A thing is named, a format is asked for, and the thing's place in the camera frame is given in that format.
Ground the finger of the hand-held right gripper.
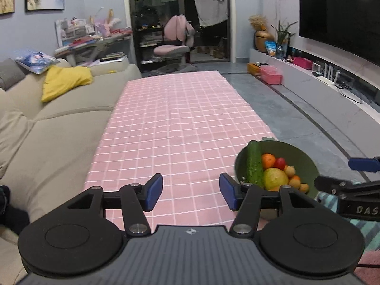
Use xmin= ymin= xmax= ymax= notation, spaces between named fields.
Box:
xmin=348 ymin=157 xmax=380 ymax=173
xmin=314 ymin=176 xmax=380 ymax=198

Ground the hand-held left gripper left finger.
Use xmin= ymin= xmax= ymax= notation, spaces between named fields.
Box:
xmin=67 ymin=173 xmax=164 ymax=236

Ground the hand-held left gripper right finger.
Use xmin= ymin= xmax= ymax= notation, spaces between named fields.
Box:
xmin=219 ymin=172 xmax=317 ymax=236

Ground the green cucumber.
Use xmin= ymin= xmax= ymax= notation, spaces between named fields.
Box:
xmin=246 ymin=140 xmax=265 ymax=188

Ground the green colander bowl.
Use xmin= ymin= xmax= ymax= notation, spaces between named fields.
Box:
xmin=234 ymin=137 xmax=320 ymax=202

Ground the large yellow green citrus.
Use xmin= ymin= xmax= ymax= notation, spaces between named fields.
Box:
xmin=263 ymin=168 xmax=289 ymax=190

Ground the pink fluffy rug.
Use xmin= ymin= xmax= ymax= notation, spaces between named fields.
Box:
xmin=355 ymin=251 xmax=380 ymax=285

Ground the pink checkered tablecloth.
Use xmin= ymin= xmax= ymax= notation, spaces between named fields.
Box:
xmin=84 ymin=71 xmax=278 ymax=233

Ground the white marble television console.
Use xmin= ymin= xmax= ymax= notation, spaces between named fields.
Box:
xmin=249 ymin=48 xmax=380 ymax=167

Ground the white router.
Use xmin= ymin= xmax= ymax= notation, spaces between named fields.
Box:
xmin=322 ymin=63 xmax=342 ymax=86

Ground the beige sofa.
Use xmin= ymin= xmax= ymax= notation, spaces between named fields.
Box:
xmin=0 ymin=58 xmax=142 ymax=285

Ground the magenta box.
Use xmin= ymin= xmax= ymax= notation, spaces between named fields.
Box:
xmin=293 ymin=56 xmax=314 ymax=70

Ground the pink storage box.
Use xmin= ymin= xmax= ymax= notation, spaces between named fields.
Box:
xmin=260 ymin=66 xmax=283 ymax=85

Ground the orange box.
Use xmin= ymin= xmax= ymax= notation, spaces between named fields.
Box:
xmin=248 ymin=62 xmax=268 ymax=76

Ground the yellow pillow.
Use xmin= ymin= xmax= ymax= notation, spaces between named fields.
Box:
xmin=41 ymin=66 xmax=93 ymax=103

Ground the dark cloth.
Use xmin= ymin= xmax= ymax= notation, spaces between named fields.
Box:
xmin=0 ymin=185 xmax=30 ymax=228

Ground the black flat television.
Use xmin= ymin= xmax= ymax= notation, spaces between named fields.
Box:
xmin=298 ymin=0 xmax=380 ymax=66

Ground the beige cushion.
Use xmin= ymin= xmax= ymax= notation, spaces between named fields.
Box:
xmin=0 ymin=111 xmax=36 ymax=174

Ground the green leafy plant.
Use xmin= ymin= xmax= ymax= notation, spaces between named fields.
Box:
xmin=271 ymin=20 xmax=298 ymax=46

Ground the gold round vase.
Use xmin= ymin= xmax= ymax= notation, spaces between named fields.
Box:
xmin=255 ymin=30 xmax=275 ymax=53

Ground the pink office chair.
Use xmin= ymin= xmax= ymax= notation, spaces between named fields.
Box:
xmin=154 ymin=15 xmax=196 ymax=72

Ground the cluttered study desk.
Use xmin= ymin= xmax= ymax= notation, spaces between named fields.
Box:
xmin=54 ymin=7 xmax=133 ymax=66

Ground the black shelf cabinet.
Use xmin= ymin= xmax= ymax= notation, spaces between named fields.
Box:
xmin=129 ymin=0 xmax=167 ymax=66

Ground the dried grass bunch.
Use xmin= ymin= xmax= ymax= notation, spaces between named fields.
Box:
xmin=249 ymin=15 xmax=268 ymax=32

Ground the blue printed pillow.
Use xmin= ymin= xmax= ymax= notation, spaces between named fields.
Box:
xmin=15 ymin=50 xmax=61 ymax=75

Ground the grey cushion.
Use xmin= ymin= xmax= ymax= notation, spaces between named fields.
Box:
xmin=0 ymin=58 xmax=27 ymax=91

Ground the hanging white towel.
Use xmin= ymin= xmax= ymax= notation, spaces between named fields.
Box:
xmin=190 ymin=0 xmax=228 ymax=27

